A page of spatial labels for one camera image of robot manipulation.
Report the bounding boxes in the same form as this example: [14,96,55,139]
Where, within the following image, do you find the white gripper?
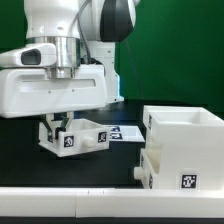
[0,65,107,142]

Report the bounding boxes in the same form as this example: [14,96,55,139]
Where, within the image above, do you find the white drawer box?
[134,149,161,189]
[39,119,110,157]

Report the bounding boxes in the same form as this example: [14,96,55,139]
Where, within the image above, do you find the white drawer box front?
[134,149,161,189]

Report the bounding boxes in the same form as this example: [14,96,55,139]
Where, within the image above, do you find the white drawer cabinet frame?
[143,106,224,190]

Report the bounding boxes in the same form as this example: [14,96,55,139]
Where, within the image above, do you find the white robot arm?
[0,0,139,142]

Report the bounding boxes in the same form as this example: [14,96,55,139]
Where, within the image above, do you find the white marker base plate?
[108,125,144,142]

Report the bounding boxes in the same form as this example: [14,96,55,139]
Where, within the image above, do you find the white front fence rail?
[0,187,224,218]

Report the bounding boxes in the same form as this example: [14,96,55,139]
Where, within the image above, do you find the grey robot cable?
[124,38,145,101]

